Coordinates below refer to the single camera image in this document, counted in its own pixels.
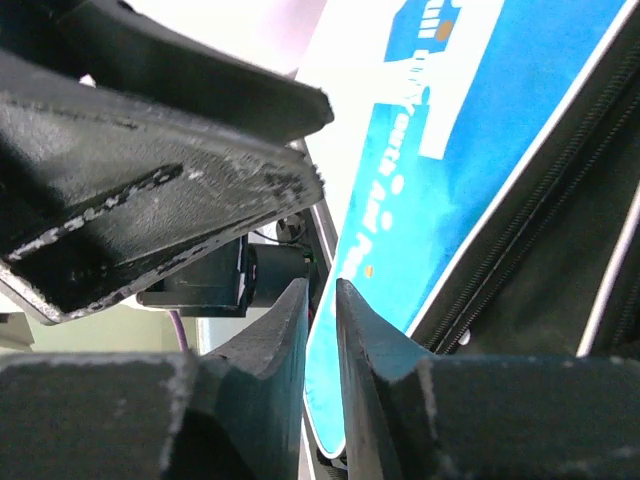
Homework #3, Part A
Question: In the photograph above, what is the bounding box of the blue racket bag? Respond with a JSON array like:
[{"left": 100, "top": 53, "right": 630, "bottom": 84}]
[{"left": 305, "top": 1, "right": 639, "bottom": 458}]

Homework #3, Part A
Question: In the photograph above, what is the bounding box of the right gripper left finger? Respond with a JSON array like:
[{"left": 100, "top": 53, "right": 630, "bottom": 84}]
[{"left": 1, "top": 278, "right": 308, "bottom": 479}]

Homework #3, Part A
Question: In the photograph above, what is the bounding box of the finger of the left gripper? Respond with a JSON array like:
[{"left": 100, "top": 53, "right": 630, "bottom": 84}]
[
  {"left": 1, "top": 1, "right": 334, "bottom": 144},
  {"left": 1, "top": 52, "right": 323, "bottom": 324}
]

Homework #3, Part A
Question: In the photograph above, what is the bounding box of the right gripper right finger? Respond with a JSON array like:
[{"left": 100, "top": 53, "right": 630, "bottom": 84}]
[{"left": 336, "top": 280, "right": 639, "bottom": 479}]

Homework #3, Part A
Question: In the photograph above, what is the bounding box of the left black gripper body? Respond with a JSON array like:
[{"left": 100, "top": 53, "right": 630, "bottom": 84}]
[{"left": 136, "top": 236, "right": 308, "bottom": 318}]

